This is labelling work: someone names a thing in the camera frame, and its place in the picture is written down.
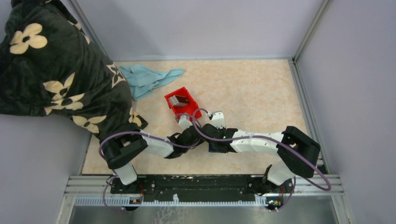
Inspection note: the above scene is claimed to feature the navy leather card holder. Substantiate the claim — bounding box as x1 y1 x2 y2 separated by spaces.
208 143 218 153

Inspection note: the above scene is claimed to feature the red plastic bin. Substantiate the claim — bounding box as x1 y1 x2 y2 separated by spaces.
164 87 199 119

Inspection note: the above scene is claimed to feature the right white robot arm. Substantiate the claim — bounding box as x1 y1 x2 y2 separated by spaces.
201 124 320 192

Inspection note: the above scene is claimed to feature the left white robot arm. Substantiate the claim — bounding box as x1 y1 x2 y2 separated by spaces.
99 125 204 193

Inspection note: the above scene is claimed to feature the cards stack in bin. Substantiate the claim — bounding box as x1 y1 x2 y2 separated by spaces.
169 95 190 107

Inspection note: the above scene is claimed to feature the light blue cloth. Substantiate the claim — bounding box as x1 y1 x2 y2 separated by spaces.
120 64 184 101

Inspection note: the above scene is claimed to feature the black floral fleece blanket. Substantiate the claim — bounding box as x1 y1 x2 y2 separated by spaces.
0 0 148 140

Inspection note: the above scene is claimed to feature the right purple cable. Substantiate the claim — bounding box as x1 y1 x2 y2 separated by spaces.
191 108 332 211

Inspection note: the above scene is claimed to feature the purple cable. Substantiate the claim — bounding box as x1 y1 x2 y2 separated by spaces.
98 113 202 213
191 108 332 211

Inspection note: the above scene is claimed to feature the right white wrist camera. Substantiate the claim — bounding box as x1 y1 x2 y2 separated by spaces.
209 111 226 129

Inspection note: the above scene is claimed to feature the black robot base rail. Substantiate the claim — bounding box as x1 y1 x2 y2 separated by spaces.
108 175 293 209

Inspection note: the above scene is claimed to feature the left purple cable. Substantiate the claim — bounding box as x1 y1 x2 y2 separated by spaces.
98 113 202 213

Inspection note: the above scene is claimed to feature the aluminium frame post left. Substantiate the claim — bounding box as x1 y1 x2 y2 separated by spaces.
69 0 111 59

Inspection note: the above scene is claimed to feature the aluminium frame post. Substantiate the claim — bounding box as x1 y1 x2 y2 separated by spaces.
69 0 111 59
293 0 332 64

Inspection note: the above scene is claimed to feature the aluminium frame post right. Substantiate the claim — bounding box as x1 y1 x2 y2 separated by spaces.
293 0 332 64

